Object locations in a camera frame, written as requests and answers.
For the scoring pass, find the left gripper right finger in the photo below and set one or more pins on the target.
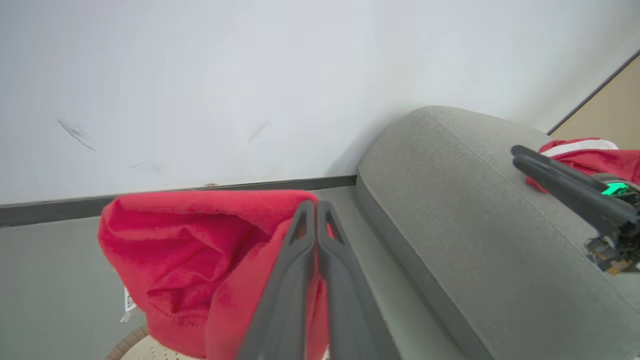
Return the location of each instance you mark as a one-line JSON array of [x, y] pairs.
[[345, 295]]

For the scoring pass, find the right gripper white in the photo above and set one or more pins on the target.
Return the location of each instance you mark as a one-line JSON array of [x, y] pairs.
[[622, 200]]

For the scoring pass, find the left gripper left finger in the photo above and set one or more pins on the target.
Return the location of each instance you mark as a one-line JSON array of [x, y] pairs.
[[285, 295]]

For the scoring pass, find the red and white striped garment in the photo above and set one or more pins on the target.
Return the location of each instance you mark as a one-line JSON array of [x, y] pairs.
[[592, 157]]

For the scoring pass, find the plain red fleece garment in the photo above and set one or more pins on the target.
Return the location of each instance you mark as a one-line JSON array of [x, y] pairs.
[[175, 250]]

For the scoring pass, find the white perforated laundry basket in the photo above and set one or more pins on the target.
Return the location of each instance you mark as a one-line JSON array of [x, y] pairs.
[[145, 350]]

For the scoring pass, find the grey fabric sofa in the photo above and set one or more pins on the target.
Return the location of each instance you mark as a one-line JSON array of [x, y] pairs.
[[475, 225]]

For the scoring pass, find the dark grey baseboard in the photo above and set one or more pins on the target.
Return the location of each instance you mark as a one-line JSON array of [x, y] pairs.
[[150, 202]]

